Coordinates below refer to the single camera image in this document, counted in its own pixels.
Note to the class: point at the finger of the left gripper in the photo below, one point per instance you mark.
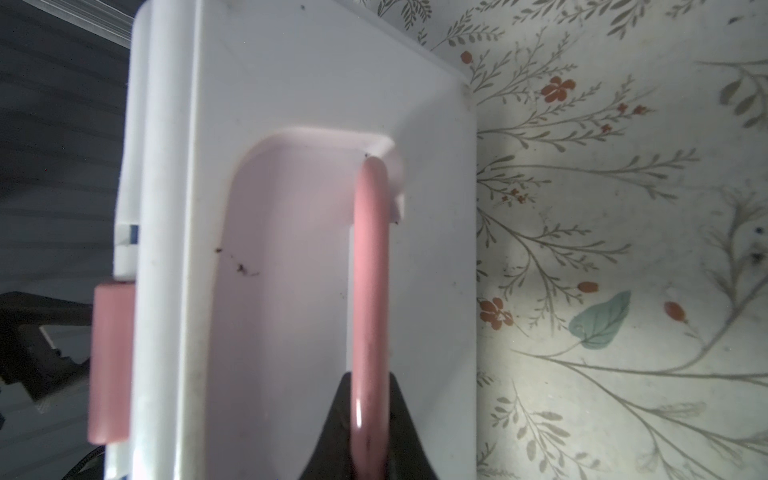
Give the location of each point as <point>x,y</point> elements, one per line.
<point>28,356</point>

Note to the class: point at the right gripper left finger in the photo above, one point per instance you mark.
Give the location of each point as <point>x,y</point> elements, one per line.
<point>331,458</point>

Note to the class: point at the white blue plastic toolbox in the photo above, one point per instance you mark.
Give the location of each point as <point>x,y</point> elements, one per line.
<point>218,348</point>

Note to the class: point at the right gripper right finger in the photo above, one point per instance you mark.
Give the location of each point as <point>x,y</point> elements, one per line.
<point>406,458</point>

